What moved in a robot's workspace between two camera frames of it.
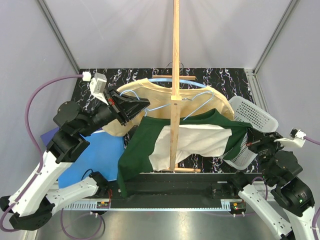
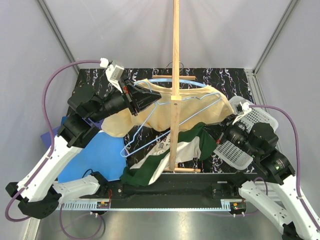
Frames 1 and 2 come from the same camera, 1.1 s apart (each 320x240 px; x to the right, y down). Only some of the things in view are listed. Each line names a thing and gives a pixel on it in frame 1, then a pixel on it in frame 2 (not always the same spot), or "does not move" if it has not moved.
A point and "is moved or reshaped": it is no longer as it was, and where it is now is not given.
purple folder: [47, 137] does not move
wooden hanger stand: [176, 99] does not move
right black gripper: [255, 138] -> [230, 119]
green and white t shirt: [147, 143] is moved or reshaped
